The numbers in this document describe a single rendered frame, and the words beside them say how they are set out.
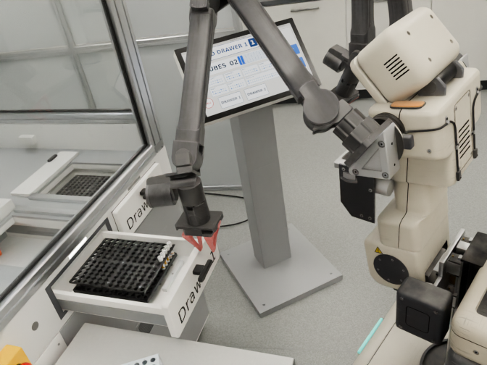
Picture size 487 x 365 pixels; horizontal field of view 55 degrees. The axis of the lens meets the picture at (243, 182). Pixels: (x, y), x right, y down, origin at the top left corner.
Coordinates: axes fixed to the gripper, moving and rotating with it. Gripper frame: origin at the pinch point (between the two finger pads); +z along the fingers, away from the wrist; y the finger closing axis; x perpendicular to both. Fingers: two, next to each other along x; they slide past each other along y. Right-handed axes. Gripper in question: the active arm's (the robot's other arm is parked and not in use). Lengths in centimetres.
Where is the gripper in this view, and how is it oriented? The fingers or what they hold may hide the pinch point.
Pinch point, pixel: (206, 248)
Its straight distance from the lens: 117.3
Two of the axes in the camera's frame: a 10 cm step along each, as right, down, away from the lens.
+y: -9.4, -0.2, 3.4
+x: -2.9, 5.6, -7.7
